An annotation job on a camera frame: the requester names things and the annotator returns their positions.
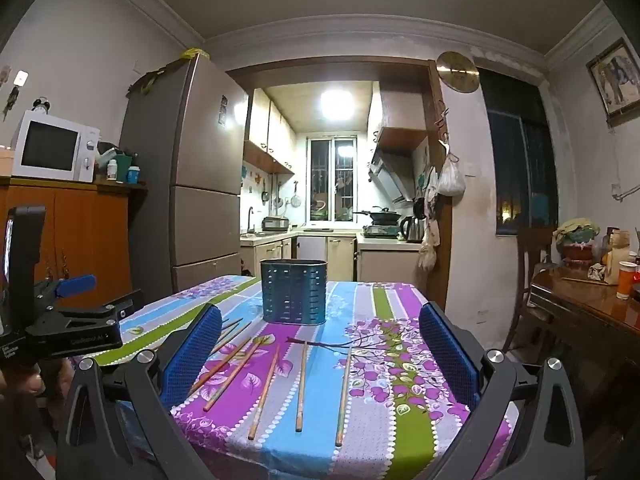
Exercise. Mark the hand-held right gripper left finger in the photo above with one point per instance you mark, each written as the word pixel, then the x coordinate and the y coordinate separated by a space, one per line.
pixel 192 355

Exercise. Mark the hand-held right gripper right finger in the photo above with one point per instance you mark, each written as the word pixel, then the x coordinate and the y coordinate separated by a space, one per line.
pixel 447 355

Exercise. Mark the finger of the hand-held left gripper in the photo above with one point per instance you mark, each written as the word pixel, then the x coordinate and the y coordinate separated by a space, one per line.
pixel 115 310
pixel 75 285

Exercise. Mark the green-printed wooden chopstick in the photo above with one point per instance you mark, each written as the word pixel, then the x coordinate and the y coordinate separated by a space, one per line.
pixel 344 395

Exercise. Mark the blue perforated utensil holder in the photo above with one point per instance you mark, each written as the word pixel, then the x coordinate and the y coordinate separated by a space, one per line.
pixel 292 290

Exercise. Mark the person's left hand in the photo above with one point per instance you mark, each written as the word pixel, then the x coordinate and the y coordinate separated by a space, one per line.
pixel 27 382

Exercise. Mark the orange wooden cabinet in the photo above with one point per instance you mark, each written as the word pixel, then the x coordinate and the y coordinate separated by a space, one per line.
pixel 90 240

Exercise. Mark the striped floral tablecloth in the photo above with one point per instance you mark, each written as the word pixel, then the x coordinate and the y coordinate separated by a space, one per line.
pixel 390 400

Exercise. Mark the pink box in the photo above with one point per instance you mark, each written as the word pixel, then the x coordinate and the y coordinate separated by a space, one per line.
pixel 5 161

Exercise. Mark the dark wooden chair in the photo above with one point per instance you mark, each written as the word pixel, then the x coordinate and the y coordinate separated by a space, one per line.
pixel 530 280

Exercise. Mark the white microwave oven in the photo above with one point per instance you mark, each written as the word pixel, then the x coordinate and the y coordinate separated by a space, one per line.
pixel 52 147

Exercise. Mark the steel electric kettle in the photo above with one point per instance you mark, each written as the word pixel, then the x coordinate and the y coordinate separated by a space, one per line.
pixel 411 227

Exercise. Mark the teal plastic container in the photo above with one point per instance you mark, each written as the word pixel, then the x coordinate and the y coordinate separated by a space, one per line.
pixel 122 159

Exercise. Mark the gas stove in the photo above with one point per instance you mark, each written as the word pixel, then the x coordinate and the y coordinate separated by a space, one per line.
pixel 380 232

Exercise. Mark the glossy wooden side table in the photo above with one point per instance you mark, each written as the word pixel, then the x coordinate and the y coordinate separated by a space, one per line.
pixel 585 320

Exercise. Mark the kitchen faucet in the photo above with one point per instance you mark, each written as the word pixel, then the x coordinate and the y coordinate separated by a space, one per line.
pixel 248 220

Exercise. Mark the cream lower kitchen cabinets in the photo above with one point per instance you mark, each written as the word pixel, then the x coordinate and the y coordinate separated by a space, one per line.
pixel 300 252

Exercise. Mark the cream kitchen cabinets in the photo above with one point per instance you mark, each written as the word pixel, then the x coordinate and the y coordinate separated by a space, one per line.
pixel 267 132
pixel 300 252

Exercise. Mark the grey refrigerator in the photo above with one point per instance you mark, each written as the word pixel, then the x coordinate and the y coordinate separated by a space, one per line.
pixel 185 175

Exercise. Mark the black wok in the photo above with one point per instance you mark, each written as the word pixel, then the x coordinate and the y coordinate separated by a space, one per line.
pixel 382 216

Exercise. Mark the small alarm clock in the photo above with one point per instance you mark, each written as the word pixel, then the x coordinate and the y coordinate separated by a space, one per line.
pixel 41 105

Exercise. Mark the hanging keys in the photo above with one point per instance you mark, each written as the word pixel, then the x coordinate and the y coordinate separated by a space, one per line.
pixel 10 99

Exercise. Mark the potted flower plant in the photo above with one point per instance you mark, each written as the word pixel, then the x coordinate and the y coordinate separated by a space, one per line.
pixel 577 240

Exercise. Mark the white plastic bag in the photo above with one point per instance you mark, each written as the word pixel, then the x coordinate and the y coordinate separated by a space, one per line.
pixel 451 177

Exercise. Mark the hanging small pan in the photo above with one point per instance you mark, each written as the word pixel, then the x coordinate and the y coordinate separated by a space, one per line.
pixel 265 192

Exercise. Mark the hanging strainer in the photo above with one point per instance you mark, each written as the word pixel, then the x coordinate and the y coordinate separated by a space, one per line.
pixel 296 200

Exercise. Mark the steel range hood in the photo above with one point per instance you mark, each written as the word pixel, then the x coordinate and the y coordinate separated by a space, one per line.
pixel 395 170

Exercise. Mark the orange cup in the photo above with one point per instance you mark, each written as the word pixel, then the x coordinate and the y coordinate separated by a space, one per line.
pixel 627 280

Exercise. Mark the beige carton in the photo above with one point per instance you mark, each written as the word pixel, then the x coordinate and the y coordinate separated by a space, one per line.
pixel 617 255

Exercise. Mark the dark room window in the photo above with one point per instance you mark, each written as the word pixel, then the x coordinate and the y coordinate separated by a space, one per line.
pixel 522 160

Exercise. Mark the barred kitchen window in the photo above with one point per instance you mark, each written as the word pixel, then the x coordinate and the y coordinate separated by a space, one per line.
pixel 332 180

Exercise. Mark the refrigerator sticker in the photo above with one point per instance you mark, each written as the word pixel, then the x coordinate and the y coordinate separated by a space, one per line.
pixel 222 110

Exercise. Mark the cream upper kitchen cabinets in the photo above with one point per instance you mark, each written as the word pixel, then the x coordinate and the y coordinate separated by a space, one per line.
pixel 267 132

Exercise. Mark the yellow cloth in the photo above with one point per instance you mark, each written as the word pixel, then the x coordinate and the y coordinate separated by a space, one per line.
pixel 195 53

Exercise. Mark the ceiling lamp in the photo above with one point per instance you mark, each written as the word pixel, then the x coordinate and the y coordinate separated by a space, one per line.
pixel 336 105

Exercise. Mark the white light switch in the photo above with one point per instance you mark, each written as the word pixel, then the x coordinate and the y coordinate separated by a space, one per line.
pixel 21 77

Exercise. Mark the gold round wall plate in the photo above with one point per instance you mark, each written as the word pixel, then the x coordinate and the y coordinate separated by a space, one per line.
pixel 456 71

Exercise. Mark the framed wall picture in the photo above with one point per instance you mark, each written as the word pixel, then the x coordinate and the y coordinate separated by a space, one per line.
pixel 615 82

